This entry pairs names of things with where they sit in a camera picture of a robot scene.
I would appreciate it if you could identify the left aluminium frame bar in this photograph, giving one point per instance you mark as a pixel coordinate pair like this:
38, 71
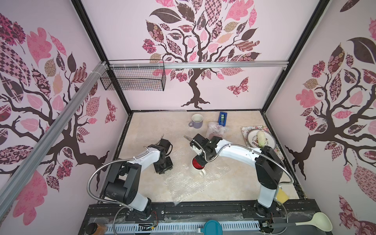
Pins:
24, 172

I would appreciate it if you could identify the rear aluminium frame bar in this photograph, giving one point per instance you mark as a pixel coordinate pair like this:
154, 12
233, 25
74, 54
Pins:
199, 65

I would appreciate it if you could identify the flexible metal conduit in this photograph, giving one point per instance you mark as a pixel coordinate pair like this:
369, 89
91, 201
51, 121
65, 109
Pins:
98, 170
269, 168

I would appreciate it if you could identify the aluminium frame bar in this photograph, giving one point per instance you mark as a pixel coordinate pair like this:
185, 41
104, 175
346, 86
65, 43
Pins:
24, 172
199, 65

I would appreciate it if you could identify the clear bubble wrap sheet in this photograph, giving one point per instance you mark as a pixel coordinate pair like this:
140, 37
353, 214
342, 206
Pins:
184, 181
216, 130

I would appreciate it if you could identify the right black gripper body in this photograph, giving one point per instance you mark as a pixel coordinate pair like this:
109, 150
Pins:
200, 155

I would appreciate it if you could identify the cream plastic ladle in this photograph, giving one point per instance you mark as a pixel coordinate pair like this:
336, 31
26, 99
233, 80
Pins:
319, 220

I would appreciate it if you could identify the floral square placemat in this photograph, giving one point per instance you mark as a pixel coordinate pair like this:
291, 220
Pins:
246, 129

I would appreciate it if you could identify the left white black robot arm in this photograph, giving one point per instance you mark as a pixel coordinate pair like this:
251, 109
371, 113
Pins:
123, 179

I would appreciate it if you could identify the right flexible metal conduit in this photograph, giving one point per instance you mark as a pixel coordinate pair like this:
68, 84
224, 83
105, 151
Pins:
269, 168

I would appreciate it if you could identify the left flexible metal conduit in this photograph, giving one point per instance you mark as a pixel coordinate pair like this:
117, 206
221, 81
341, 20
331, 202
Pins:
98, 170

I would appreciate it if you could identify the black wire basket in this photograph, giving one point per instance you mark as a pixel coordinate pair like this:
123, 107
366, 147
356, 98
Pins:
135, 75

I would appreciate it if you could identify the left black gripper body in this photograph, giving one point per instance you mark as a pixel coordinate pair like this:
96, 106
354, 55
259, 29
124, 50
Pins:
163, 165

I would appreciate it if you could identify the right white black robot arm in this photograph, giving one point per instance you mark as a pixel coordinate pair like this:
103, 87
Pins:
266, 196

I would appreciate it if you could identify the lavender mug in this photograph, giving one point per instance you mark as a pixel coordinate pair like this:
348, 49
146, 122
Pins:
197, 121

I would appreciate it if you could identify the yellow green sponge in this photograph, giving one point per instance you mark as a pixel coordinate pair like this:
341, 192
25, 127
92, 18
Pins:
281, 196

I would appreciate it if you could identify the blue tape dispenser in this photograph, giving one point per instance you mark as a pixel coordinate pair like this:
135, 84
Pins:
222, 118

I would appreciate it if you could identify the brown jar black lid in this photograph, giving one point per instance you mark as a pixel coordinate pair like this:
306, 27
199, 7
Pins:
95, 229

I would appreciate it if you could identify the teal round lid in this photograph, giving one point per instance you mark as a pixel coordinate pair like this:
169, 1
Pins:
212, 227

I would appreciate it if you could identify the round white plate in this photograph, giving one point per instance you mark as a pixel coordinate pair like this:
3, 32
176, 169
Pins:
252, 139

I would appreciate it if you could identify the white artificial rose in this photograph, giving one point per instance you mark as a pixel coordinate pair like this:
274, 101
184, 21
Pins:
262, 140

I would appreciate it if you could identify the white mug red inside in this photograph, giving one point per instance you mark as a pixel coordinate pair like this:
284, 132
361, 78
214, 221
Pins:
196, 168

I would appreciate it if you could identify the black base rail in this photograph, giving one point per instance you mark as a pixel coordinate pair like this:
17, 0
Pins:
294, 210

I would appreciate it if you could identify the white slotted cable duct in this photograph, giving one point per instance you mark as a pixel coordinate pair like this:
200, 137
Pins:
179, 228

